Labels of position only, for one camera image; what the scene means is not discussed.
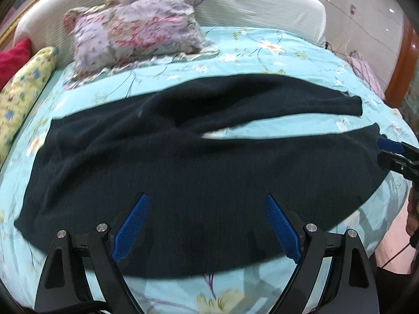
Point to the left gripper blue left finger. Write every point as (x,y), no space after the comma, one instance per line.
(127,226)

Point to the red blanket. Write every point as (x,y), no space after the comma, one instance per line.
(12,60)

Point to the purple floral pillow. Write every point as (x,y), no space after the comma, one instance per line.
(124,34)

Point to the black pants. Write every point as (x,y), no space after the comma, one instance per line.
(206,195)

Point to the light blue floral bedsheet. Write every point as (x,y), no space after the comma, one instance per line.
(77,273)

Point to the brown wooden door frame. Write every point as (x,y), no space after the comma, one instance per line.
(404,70)

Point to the pink checkered cloth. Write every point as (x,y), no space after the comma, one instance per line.
(364,72)

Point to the yellow cartoon print pillow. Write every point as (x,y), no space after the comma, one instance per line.
(21,92)

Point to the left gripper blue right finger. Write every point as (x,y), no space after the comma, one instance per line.
(289,237)

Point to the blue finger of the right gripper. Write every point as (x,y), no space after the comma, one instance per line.
(391,146)

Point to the person's right hand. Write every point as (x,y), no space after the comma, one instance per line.
(412,220)

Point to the white ribbed headboard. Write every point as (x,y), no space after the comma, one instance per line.
(43,22)

